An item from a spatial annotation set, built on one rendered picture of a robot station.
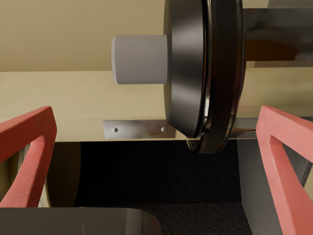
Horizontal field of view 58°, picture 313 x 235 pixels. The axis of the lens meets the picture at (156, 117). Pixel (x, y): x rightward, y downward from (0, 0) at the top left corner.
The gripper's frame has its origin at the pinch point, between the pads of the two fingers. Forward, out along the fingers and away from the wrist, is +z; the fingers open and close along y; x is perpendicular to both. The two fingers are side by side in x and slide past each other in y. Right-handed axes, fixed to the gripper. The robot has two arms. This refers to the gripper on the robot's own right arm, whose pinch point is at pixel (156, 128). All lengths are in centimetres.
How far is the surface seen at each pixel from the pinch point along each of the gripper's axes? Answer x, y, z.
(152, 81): 0.1, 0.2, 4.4
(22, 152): 16.7, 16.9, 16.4
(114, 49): -1.8, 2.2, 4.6
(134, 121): 8.6, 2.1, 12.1
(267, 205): 27.6, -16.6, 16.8
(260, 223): 32.3, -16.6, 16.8
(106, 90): 8.4, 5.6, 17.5
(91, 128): 9.4, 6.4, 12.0
